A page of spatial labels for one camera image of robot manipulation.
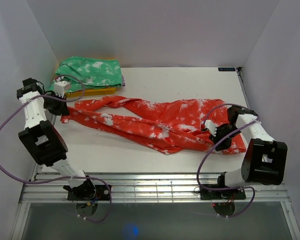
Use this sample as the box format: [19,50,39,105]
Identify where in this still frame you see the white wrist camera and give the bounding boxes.
[201,119,217,137]
[52,80,71,98]

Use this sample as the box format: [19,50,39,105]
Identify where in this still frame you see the yellow folded trousers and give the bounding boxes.
[55,57,117,98]

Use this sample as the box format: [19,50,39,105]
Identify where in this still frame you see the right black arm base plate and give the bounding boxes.
[199,184,246,200]

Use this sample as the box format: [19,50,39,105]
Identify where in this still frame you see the dark table label sticker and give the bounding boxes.
[218,67,236,72]

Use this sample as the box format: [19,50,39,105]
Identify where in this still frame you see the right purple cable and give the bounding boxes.
[192,102,260,219]

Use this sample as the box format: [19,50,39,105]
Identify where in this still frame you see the green tie-dye trousers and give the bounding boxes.
[47,56,123,93]

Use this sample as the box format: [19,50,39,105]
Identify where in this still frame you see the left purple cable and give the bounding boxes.
[0,74,113,224]

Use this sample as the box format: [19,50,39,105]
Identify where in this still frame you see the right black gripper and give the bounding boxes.
[208,124,242,152]

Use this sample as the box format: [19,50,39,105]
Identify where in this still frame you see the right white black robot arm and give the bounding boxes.
[203,104,288,199]

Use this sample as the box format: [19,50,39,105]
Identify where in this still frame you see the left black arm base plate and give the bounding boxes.
[66,184,112,202]

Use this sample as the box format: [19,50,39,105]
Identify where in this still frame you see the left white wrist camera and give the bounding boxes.
[52,80,71,98]

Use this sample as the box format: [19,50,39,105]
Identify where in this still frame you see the purple cable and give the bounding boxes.
[0,74,113,224]
[192,102,260,219]

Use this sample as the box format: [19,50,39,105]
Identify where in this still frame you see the red tie-dye trousers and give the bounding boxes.
[60,95,248,156]

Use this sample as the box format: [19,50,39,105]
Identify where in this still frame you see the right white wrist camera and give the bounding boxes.
[201,119,217,137]

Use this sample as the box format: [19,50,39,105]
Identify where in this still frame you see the purple folded garment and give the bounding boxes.
[121,75,126,87]

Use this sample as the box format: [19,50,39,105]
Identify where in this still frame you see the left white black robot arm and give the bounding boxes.
[16,78,97,200]

